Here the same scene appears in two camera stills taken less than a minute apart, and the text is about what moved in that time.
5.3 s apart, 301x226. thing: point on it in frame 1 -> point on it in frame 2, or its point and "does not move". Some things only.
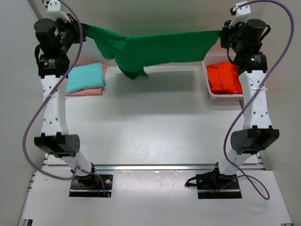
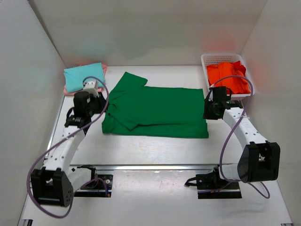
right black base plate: (217, 186) does not move
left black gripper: (76, 23) -> (103, 100)
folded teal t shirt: (88, 76) does not move
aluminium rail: (153, 167) does not move
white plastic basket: (211, 59) does not move
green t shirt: (134, 53) -> (134, 108)
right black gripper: (225, 30) -> (206, 116)
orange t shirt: (224, 79) does not move
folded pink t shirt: (90, 91) does not move
